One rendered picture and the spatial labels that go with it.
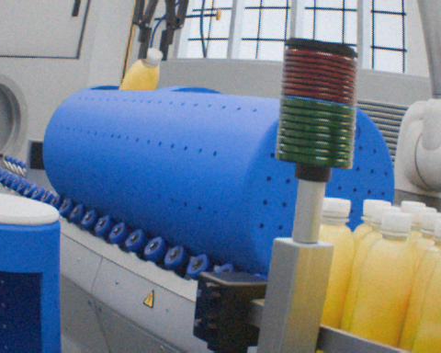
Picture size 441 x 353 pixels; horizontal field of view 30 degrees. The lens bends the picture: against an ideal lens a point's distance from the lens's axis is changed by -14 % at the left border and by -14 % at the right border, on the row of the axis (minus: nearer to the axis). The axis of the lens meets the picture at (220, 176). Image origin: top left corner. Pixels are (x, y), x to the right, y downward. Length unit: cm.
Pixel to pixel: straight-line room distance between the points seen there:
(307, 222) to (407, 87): 253
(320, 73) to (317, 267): 15
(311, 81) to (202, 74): 348
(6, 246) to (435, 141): 99
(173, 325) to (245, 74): 261
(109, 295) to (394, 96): 189
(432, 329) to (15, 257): 57
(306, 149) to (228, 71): 334
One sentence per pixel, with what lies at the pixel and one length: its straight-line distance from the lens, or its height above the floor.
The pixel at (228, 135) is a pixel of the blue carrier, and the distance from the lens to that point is 129.
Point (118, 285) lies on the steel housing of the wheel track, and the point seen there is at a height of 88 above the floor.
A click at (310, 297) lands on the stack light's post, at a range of 72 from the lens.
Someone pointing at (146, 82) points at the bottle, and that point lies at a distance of 183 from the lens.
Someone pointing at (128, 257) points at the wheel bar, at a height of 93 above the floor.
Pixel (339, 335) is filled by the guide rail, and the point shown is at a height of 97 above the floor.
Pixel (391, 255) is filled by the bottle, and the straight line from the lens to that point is 95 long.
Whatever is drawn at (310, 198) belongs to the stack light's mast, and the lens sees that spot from 71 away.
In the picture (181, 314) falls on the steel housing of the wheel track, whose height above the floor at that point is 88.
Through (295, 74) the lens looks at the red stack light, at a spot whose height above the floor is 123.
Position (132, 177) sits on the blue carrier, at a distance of 151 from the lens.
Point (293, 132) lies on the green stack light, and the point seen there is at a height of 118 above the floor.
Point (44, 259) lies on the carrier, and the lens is 118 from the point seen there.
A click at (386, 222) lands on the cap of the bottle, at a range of 96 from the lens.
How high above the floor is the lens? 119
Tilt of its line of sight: 4 degrees down
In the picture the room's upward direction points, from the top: 6 degrees clockwise
